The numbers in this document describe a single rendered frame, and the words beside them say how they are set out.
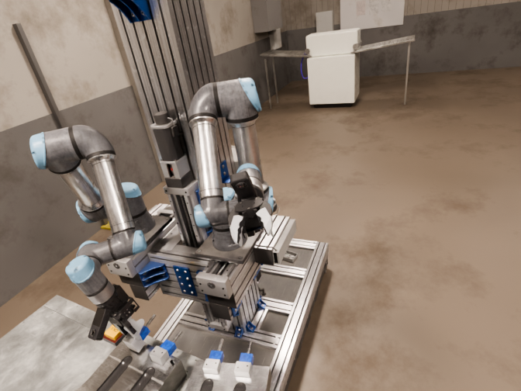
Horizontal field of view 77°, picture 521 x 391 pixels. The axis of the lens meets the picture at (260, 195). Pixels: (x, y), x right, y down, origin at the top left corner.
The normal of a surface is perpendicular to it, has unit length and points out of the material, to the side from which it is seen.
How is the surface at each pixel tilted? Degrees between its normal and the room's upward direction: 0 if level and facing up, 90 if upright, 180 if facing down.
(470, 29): 90
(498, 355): 0
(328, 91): 90
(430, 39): 90
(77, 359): 0
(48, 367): 0
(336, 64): 90
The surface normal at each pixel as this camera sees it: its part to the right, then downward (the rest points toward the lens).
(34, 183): 0.92, 0.07
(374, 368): -0.14, -0.87
